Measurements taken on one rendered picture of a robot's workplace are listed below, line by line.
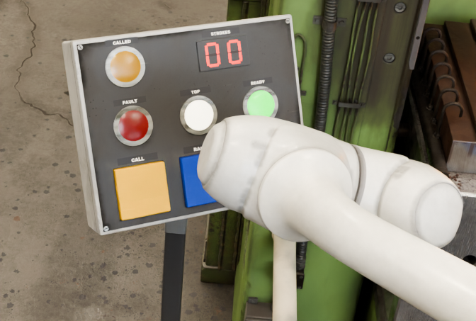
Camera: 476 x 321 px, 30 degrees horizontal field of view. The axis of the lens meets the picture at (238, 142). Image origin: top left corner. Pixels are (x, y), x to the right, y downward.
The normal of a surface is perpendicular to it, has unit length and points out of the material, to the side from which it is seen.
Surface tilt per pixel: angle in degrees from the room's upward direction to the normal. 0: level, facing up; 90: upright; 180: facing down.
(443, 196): 49
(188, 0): 0
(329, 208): 32
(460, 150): 90
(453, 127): 0
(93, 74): 60
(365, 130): 90
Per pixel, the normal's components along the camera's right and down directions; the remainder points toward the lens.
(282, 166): -0.08, -0.20
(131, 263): 0.08, -0.81
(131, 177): 0.37, 0.09
